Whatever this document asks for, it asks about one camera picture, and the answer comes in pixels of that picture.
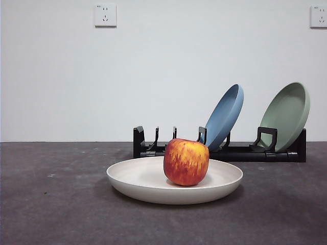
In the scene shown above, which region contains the red yellow apple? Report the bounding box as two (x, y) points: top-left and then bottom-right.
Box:
(163, 138), (210, 186)

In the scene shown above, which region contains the pale yellow cream plate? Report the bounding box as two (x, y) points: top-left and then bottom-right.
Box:
(106, 156), (244, 205)

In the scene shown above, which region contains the blue plate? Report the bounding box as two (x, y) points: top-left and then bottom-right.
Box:
(204, 83), (244, 152)

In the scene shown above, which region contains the black plate rack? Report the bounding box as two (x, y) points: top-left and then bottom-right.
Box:
(132, 126), (307, 163)

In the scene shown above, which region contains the green plate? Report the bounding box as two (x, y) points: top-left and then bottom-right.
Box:
(259, 81), (311, 153)

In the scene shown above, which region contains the white wall socket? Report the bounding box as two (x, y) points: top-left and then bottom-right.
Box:
(95, 4), (118, 28)
(310, 5), (327, 29)

